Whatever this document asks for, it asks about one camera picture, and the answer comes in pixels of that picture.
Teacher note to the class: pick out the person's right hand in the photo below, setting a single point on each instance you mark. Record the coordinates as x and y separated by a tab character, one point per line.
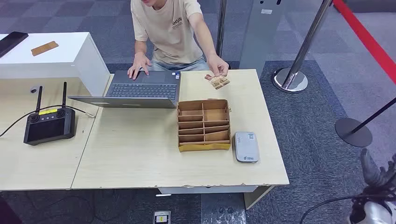
139	63

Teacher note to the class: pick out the person's left hand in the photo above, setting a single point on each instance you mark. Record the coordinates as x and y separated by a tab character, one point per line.
218	65

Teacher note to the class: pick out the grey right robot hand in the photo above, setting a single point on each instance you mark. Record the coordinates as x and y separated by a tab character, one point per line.
379	182

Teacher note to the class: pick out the person's right forearm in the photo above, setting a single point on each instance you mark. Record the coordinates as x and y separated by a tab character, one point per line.
140	48

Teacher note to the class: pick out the person's left forearm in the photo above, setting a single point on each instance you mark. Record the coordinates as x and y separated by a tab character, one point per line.
204	38

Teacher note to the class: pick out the person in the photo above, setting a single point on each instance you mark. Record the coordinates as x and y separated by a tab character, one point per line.
170	31

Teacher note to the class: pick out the wooden card organizer box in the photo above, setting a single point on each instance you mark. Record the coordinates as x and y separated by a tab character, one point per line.
204	126

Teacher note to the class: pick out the plain brown wooden card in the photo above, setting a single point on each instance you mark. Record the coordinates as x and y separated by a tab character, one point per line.
45	48

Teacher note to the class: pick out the grey laptop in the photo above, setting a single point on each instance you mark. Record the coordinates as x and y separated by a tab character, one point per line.
142	89

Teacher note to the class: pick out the grey kiosk stand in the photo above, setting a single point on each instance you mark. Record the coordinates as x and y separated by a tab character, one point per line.
260	37

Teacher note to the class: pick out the black stanchion with round base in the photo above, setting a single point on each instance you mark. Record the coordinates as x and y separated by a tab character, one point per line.
352	133

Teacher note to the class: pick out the white cabinet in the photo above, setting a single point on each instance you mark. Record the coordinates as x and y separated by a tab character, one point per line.
71	58

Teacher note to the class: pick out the black remote controller with antennas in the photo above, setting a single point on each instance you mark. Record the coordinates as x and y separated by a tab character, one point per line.
49	128

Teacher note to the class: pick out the black phone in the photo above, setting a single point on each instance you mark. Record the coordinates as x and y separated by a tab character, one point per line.
10	41

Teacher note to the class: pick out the red barrier belt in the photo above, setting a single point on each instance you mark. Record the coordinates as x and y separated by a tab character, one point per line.
365	37

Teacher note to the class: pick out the chrome stanchion post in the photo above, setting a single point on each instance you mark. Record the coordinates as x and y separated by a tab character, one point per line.
304	46

